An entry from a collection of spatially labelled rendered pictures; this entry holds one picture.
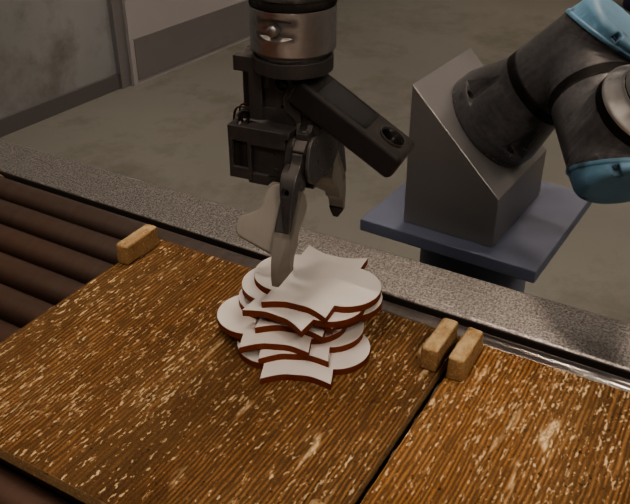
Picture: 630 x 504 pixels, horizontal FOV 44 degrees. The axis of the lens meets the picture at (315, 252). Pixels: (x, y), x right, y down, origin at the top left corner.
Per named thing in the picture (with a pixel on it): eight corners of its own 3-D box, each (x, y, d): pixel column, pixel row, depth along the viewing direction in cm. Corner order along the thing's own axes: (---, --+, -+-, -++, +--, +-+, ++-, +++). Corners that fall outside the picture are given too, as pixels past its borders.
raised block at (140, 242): (149, 241, 98) (146, 221, 97) (160, 244, 98) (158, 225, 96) (116, 263, 94) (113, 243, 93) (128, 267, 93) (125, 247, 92)
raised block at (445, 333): (441, 336, 82) (443, 314, 80) (457, 341, 81) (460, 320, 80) (418, 368, 78) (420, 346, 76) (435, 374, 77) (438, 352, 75)
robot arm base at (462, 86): (481, 66, 118) (532, 25, 112) (540, 147, 119) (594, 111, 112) (436, 93, 108) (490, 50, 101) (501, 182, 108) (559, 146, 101)
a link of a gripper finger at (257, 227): (231, 276, 75) (254, 181, 75) (288, 290, 73) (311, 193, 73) (217, 273, 72) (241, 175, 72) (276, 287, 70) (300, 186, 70)
